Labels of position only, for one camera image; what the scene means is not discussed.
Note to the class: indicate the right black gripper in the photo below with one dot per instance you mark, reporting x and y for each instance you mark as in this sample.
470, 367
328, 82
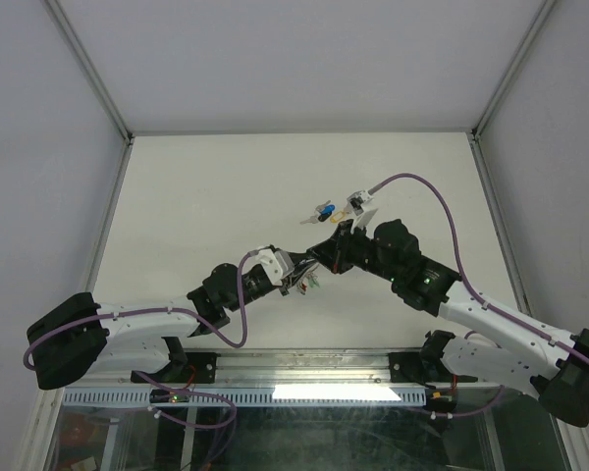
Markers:
333, 252

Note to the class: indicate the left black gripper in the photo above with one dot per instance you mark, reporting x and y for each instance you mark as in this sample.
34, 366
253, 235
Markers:
298, 259

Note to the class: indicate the keyring with tagged keys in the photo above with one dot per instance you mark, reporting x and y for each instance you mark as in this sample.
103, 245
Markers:
304, 282

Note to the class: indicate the yellow tagged key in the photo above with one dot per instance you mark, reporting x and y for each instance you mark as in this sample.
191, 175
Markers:
338, 217

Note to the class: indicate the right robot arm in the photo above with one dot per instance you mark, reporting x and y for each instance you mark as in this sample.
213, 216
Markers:
523, 354

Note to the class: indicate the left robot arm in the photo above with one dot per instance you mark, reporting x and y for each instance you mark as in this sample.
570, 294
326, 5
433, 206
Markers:
81, 337

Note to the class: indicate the black tagged key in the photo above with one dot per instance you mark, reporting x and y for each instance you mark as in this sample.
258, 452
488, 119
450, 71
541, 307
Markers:
315, 219

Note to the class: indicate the blue tagged key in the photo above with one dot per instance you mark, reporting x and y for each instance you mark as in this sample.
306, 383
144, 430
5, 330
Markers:
325, 210

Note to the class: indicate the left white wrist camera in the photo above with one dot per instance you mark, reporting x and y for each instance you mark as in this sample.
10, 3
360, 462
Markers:
276, 263

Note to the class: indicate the aluminium mounting rail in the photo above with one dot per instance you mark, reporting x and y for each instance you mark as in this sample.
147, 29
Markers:
255, 368

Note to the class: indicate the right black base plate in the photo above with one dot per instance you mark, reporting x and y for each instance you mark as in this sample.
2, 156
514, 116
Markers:
410, 367

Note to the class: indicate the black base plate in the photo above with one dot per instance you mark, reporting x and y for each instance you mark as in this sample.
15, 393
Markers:
410, 367
199, 367

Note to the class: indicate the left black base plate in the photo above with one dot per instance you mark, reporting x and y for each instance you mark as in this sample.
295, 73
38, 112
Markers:
199, 367

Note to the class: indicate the white slotted cable duct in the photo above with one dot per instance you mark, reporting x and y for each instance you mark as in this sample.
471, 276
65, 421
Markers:
280, 396

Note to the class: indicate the right aluminium frame post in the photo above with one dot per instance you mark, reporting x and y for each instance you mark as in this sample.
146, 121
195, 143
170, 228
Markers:
515, 65

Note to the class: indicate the aluminium frame post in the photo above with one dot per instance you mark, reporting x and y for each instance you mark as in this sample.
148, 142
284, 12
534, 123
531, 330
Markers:
515, 65
61, 20

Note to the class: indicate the left aluminium frame post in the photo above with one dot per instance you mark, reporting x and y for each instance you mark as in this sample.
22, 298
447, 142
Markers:
61, 20

